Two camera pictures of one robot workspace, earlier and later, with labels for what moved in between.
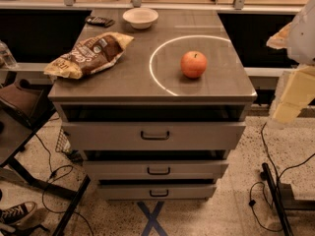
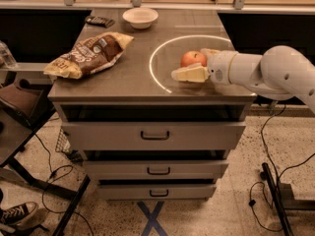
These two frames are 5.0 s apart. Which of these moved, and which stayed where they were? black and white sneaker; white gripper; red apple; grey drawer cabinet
Moved: white gripper
Stayed: grey drawer cabinet; red apple; black and white sneaker
